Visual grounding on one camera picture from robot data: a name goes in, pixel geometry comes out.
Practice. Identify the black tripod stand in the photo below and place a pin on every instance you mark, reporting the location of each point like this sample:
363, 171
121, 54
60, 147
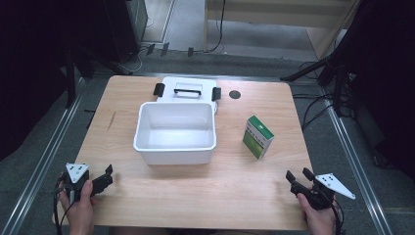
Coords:
329, 68

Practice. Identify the white plastic storage box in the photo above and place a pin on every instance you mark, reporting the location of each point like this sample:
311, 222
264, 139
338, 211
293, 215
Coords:
176, 133

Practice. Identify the small black floor bracket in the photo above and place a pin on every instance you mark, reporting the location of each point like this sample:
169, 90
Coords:
150, 49
164, 49
190, 52

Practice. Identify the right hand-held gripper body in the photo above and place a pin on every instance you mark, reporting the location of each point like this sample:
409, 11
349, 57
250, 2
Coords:
321, 192

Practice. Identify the metal floor rail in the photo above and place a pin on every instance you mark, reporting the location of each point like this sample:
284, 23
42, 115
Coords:
355, 163
42, 163

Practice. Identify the person's left hand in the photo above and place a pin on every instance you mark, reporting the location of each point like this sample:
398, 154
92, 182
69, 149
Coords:
80, 209

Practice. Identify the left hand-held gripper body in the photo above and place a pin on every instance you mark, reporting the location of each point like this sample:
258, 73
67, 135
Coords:
77, 173

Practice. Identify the black metal stand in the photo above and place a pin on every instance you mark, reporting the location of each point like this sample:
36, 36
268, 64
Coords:
70, 78

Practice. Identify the light wooden bench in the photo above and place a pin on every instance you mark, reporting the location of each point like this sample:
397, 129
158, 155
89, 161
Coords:
274, 13

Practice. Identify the black round table grommet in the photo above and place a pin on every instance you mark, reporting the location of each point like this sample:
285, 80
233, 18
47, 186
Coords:
235, 94

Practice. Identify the person's right hand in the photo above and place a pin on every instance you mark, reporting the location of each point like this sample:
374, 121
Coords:
318, 217

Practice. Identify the black cabinet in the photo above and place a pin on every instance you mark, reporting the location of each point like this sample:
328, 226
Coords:
122, 29

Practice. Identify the dark curtain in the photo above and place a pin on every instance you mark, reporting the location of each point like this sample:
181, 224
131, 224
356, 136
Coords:
36, 65
388, 81

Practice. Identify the green and white carton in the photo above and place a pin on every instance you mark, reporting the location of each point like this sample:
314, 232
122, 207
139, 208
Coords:
257, 138

